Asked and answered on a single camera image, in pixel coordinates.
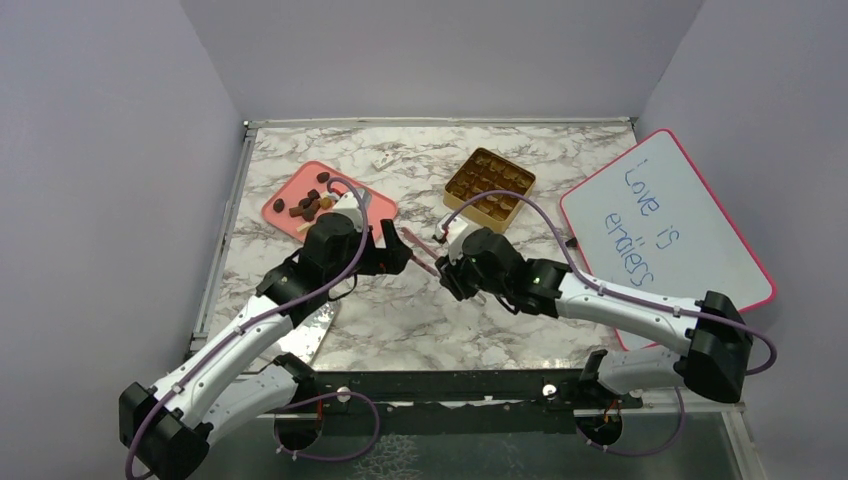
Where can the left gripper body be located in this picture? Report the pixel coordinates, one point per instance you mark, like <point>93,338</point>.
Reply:
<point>373,260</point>

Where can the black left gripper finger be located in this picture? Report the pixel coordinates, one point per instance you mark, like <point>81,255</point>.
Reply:
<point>389,235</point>
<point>399,256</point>

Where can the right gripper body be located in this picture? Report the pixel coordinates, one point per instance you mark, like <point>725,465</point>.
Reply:
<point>466,281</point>

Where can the pink silicone tongs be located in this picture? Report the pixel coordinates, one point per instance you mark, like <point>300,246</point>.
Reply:
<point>424,256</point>

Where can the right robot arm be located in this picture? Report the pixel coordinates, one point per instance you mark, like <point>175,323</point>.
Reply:
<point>703,345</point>

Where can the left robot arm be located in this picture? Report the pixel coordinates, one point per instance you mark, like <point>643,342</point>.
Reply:
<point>170,426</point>

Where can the gold chocolate tin box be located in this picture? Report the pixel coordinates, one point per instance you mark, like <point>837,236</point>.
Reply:
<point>483,172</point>

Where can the small white card box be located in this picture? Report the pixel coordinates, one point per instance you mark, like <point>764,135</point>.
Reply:
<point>382,162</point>

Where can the pink plastic tray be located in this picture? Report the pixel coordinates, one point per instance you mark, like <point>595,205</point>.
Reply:
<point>303,180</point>

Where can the pink framed whiteboard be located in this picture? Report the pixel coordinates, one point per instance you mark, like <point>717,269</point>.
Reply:
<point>650,221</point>

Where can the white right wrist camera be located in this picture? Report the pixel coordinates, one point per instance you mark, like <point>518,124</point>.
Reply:
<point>451,235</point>

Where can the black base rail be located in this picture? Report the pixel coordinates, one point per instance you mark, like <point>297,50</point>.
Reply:
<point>359,403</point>

